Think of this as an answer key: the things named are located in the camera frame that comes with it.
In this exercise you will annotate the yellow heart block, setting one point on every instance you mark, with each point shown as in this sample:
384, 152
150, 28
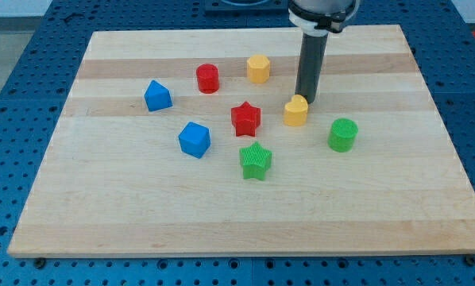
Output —
295, 111

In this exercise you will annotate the green star block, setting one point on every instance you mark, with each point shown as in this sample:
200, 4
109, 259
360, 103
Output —
255, 161

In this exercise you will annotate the red star block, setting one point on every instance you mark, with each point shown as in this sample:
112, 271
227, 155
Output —
245, 118

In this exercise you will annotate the blue cube block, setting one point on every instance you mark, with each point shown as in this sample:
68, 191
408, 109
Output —
194, 139

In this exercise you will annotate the wooden board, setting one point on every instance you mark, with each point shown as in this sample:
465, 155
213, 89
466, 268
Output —
114, 182

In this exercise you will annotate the red cylinder block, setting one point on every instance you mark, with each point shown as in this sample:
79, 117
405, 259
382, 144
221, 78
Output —
207, 78

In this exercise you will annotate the yellow hexagon block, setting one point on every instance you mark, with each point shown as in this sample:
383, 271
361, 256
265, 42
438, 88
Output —
258, 68

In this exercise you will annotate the blue pentagon block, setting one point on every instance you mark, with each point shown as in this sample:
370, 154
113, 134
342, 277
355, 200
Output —
157, 97

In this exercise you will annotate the green cylinder block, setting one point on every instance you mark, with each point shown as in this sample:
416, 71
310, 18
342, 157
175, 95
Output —
343, 132

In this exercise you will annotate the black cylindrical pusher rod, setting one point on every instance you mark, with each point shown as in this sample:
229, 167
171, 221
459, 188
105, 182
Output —
310, 65

